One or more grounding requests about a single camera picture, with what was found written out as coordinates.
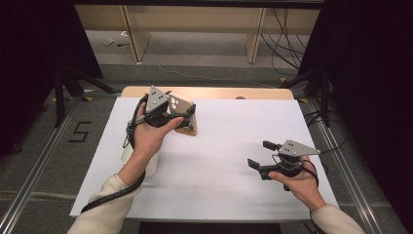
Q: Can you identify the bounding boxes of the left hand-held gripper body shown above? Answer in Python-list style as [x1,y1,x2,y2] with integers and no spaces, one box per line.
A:
[144,85,192,129]

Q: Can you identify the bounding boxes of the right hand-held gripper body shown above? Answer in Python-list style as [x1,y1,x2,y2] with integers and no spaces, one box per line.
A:
[259,138,321,181]

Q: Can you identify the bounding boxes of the illustrated beige phone case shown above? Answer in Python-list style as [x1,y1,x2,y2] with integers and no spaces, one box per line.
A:
[168,94,200,137]

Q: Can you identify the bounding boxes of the white plastic storage box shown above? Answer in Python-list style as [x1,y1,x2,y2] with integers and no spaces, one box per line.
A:
[119,121,161,178]

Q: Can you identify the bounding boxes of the person's left hand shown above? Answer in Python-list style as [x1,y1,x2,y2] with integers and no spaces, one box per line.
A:
[131,101,185,158]

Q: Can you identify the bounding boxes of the person's right hand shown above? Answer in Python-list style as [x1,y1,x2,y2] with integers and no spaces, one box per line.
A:
[268,156,327,214]

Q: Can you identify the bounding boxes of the black metal stand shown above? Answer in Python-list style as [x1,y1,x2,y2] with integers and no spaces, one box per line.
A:
[279,67,333,129]
[53,67,123,129]

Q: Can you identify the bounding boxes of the beige wooden shelf unit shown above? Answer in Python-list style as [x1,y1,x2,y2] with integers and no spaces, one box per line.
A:
[74,4,321,64]

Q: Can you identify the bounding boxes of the black curtain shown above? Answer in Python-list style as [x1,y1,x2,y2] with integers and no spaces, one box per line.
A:
[0,0,104,160]
[296,0,413,225]

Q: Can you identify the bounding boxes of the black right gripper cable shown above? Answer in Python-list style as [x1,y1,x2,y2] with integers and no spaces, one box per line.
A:
[270,153,319,190]

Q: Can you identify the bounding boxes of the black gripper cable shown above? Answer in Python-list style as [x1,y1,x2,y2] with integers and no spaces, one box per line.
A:
[80,93,148,215]
[270,153,319,190]

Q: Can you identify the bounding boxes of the white floor cable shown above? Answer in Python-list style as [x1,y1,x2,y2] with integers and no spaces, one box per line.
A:
[141,41,278,90]

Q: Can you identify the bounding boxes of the black floor cables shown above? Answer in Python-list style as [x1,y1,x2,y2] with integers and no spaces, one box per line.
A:
[304,109,349,156]

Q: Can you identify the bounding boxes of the aluminium floor rail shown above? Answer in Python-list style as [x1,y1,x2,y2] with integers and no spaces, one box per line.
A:
[0,97,83,234]
[307,97,382,234]

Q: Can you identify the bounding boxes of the bundle of black hanging cables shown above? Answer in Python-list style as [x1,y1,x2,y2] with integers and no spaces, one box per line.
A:
[260,7,308,78]

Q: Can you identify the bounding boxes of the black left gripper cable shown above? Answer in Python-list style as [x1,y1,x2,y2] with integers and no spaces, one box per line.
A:
[80,93,148,215]

